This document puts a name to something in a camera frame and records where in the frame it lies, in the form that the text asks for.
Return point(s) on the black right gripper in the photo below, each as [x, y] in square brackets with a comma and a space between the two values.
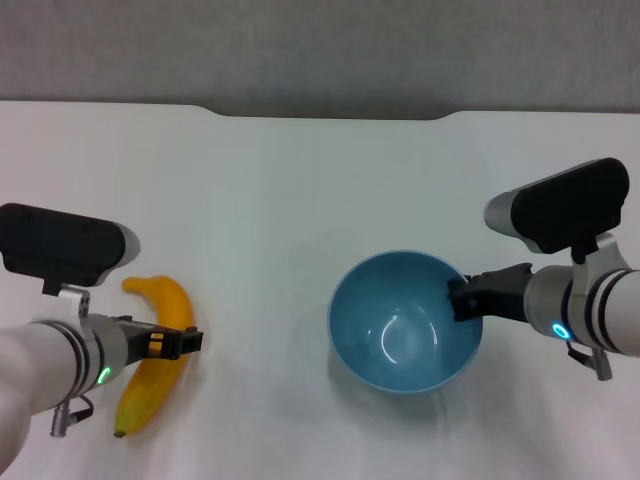
[505, 304]

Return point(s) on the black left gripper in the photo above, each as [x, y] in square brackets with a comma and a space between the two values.
[135, 345]

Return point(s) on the yellow banana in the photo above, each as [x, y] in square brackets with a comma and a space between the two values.
[165, 300]

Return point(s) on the blue bowl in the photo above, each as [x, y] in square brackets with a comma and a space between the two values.
[400, 350]

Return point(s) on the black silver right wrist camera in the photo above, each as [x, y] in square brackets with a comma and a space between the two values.
[570, 210]

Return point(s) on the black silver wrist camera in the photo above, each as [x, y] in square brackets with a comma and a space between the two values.
[570, 210]
[55, 245]

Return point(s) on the silver left camera mount bracket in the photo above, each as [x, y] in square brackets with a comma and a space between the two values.
[72, 300]

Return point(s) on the silver camera mount bracket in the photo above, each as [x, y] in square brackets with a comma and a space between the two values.
[72, 300]
[607, 255]

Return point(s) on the silver right camera mount bracket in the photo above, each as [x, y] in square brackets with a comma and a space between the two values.
[607, 255]

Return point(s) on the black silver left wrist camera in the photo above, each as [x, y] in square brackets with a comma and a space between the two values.
[55, 245]

